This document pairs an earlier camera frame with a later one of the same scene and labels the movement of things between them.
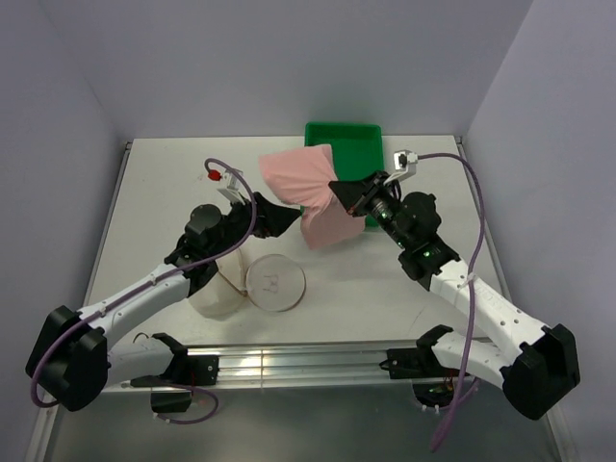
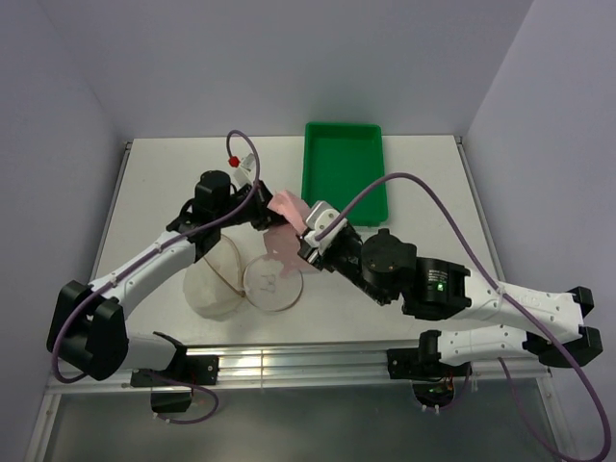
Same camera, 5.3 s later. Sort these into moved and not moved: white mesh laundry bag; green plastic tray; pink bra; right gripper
Moved: right gripper; pink bra
Not moved: green plastic tray; white mesh laundry bag
